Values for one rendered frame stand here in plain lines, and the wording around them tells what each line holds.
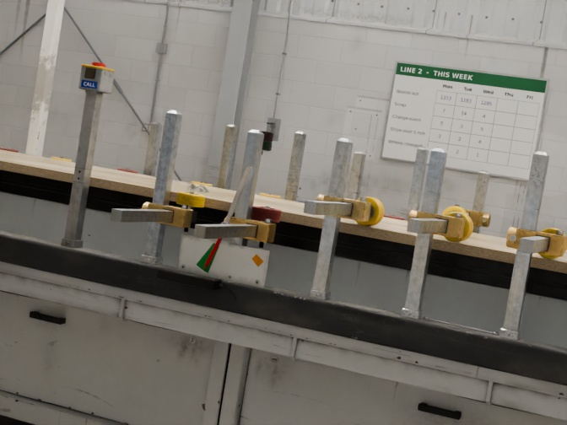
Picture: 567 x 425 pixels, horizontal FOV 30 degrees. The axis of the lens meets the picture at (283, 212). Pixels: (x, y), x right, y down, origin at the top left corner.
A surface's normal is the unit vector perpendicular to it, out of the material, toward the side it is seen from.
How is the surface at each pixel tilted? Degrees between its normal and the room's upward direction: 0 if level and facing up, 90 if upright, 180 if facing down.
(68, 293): 90
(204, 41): 90
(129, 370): 90
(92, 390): 90
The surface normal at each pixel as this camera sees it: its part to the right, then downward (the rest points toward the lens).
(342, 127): -0.35, 0.00
